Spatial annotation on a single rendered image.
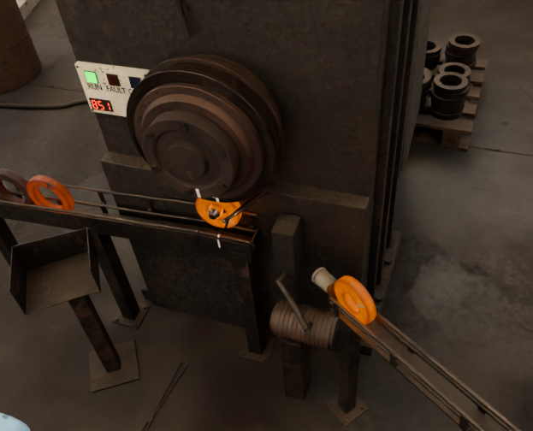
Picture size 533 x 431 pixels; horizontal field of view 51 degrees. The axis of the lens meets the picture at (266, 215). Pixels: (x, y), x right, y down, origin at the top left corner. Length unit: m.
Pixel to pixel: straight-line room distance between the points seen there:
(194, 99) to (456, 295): 1.62
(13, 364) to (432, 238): 2.03
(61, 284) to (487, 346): 1.71
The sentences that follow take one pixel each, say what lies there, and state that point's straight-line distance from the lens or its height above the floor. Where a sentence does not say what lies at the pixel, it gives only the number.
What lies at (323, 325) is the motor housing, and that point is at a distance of 1.90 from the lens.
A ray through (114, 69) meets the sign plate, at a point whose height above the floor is 1.24.
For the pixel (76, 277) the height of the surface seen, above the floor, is 0.60.
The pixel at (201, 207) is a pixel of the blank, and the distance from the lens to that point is 1.88.
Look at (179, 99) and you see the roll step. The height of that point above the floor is 1.28.
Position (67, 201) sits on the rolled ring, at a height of 0.71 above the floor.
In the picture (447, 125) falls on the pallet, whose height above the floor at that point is 0.14.
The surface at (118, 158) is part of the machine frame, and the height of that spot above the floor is 0.87.
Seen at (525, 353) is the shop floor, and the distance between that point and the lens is 2.60.
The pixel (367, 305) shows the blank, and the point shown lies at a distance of 1.67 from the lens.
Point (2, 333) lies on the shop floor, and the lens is 2.89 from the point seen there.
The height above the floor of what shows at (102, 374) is 0.01.
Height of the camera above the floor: 2.10
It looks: 45 degrees down
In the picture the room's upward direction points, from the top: 6 degrees counter-clockwise
